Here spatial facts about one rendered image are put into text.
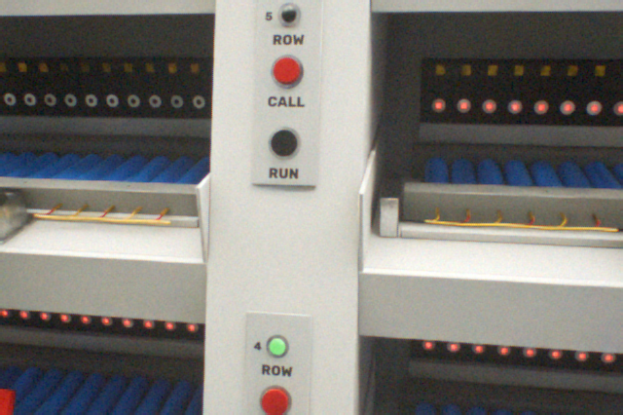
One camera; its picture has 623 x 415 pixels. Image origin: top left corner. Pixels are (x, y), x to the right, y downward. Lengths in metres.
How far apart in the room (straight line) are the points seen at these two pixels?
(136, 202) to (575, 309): 0.30
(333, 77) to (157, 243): 0.16
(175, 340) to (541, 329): 0.33
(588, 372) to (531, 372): 0.05
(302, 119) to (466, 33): 0.25
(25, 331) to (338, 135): 0.39
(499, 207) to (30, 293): 0.32
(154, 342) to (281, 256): 0.25
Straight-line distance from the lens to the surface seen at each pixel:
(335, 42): 0.40
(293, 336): 0.40
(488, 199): 0.45
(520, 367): 0.58
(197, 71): 0.58
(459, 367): 0.57
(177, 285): 0.42
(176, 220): 0.46
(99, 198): 0.49
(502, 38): 0.60
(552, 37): 0.61
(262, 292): 0.40
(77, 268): 0.45
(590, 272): 0.41
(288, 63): 0.39
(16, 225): 0.50
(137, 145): 0.59
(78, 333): 0.65
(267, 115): 0.40
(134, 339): 0.62
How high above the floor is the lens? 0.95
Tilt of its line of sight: 2 degrees down
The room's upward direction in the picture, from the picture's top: 2 degrees clockwise
